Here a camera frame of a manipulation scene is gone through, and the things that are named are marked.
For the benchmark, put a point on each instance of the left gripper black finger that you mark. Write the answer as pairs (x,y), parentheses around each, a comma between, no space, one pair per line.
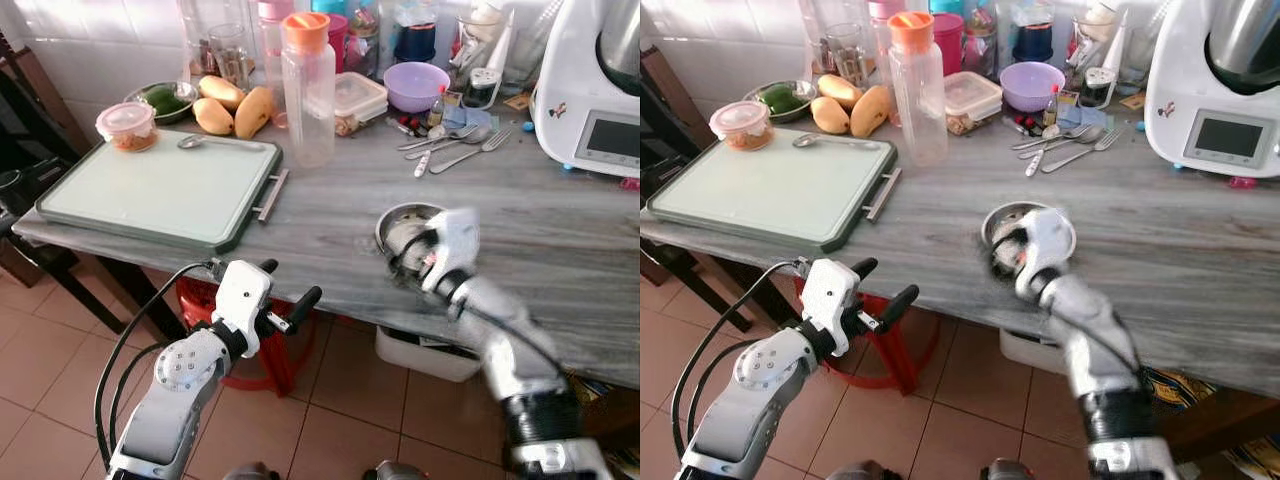
(864,267)
(305,302)
(900,302)
(268,266)

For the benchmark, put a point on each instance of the small metal bowl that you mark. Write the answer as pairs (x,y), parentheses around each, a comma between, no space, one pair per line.
(1000,215)
(392,218)

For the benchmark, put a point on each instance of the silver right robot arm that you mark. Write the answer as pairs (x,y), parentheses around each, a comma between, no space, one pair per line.
(520,350)
(1100,340)

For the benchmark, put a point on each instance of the red plastic stool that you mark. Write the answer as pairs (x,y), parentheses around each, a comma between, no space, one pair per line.
(285,360)
(900,360)

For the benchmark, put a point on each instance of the white storage box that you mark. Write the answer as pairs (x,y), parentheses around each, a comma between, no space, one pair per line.
(1030,352)
(425,355)

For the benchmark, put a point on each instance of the metal fork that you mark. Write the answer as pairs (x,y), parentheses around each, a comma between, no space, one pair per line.
(470,153)
(1080,153)

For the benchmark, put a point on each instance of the green rimmed white tray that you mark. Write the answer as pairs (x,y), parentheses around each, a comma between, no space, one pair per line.
(770,190)
(150,190)

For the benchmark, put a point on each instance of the metal spoon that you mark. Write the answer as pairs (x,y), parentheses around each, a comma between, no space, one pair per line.
(1050,133)
(190,141)
(435,133)
(1088,134)
(805,140)
(475,135)

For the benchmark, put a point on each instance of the small sauce bottle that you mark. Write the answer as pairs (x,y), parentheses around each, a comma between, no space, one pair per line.
(1054,105)
(440,105)

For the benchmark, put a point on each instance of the grey robot left leg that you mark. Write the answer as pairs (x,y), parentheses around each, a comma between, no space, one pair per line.
(250,472)
(856,471)

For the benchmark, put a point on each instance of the grey robot leg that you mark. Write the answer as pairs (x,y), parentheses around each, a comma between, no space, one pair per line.
(856,471)
(398,471)
(1006,470)
(250,472)

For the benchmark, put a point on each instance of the yellow mango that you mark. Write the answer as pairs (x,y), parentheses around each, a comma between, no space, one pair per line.
(870,112)
(828,116)
(840,90)
(254,112)
(222,90)
(212,117)

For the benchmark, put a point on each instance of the clear lidded plastic box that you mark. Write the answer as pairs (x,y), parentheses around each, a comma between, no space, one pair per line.
(360,100)
(975,98)

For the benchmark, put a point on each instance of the purple plastic bowl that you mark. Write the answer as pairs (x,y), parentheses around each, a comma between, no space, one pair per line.
(417,85)
(1032,85)

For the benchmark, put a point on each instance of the orange capped clear bottle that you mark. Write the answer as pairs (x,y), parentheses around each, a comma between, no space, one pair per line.
(918,100)
(308,100)

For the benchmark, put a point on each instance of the small black lidded jar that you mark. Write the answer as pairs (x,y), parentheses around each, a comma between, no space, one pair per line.
(485,87)
(1100,86)

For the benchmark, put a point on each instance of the red lidded food container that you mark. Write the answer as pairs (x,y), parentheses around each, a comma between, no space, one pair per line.
(741,125)
(127,125)

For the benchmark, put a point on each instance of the grey robot right leg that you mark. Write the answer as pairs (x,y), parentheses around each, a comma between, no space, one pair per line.
(398,471)
(1006,470)

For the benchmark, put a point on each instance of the glass mug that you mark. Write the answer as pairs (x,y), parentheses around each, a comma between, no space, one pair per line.
(230,55)
(846,55)

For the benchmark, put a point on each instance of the dark blue jar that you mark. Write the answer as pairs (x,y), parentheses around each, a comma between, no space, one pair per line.
(415,42)
(1033,42)

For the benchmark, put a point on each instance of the magenta cup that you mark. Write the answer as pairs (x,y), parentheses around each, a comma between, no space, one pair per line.
(950,40)
(337,40)

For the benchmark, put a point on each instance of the pink capped clear bottle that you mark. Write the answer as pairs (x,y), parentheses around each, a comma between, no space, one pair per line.
(270,40)
(883,30)

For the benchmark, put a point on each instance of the white kitchen food processor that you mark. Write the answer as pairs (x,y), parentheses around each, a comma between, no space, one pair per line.
(1190,90)
(575,90)

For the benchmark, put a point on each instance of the dark wooden chair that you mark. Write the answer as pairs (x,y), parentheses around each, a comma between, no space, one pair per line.
(40,110)

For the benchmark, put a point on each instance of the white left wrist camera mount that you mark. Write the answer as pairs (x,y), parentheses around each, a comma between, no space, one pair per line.
(828,300)
(240,300)

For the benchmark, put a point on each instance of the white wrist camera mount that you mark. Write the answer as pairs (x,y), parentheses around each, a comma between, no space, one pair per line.
(455,245)
(240,300)
(1045,245)
(828,300)

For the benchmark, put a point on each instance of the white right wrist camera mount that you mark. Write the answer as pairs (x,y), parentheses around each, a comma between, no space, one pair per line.
(455,245)
(1045,245)

